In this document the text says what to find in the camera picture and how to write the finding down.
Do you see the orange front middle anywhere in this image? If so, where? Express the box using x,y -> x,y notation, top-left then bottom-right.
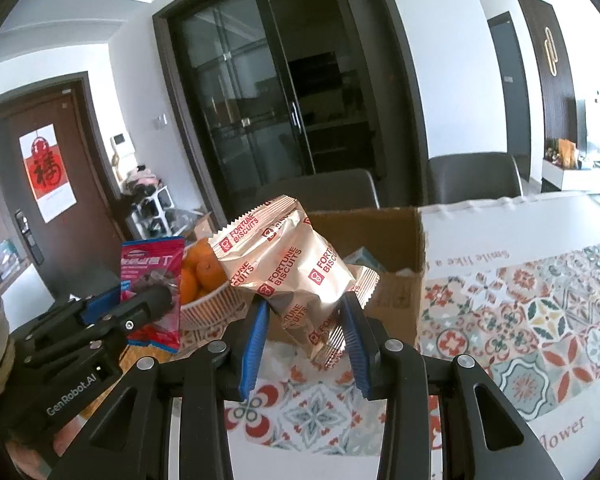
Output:
180,266 -> 199,304

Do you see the red fu poster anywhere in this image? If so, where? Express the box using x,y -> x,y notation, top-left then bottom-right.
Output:
18,124 -> 76,223

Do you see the teal tissue pack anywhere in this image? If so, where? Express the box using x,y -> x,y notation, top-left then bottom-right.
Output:
343,247 -> 386,273

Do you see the dark wood wall panel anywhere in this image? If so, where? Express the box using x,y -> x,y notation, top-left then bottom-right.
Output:
517,0 -> 578,144

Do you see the brown cardboard box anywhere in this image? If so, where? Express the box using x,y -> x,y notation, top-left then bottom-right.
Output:
263,196 -> 425,351

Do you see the orange right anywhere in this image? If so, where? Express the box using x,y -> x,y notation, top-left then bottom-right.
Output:
195,255 -> 227,292

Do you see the person left hand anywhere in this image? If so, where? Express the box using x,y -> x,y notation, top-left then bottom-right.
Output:
6,401 -> 98,479

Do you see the orange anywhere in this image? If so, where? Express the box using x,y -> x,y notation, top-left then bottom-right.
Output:
183,238 -> 216,271
195,255 -> 227,292
180,266 -> 199,304

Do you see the white fruit basket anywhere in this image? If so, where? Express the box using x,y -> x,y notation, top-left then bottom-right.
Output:
180,282 -> 245,330

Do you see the dark chair left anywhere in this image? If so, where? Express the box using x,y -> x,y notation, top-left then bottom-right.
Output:
256,169 -> 380,212

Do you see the white intercom panel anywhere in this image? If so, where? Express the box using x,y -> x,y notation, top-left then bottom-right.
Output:
110,132 -> 128,148

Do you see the black glass sliding door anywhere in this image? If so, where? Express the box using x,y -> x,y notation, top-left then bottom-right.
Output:
152,0 -> 426,223

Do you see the red hawthorn snack packet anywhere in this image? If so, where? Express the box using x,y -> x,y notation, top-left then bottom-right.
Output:
120,236 -> 185,354

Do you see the dark chair right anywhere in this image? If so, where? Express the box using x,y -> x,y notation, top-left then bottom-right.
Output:
427,152 -> 522,205

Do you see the patterned table runner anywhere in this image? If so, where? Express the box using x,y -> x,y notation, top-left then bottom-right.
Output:
224,236 -> 600,456

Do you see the fortune biscuits gold packet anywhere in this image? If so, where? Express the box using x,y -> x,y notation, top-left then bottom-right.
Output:
210,195 -> 379,368

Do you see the brown entrance door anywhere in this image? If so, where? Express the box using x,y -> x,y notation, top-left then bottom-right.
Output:
0,73 -> 129,302

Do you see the dark chair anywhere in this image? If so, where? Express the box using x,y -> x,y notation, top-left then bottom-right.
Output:
427,152 -> 522,205
256,169 -> 380,212

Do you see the woven tissue box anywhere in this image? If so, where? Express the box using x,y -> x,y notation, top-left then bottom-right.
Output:
80,346 -> 173,420

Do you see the orange back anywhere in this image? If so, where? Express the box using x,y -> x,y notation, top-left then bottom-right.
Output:
183,238 -> 216,271

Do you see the white shoe rack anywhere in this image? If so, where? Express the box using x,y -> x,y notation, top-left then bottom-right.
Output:
130,183 -> 174,240

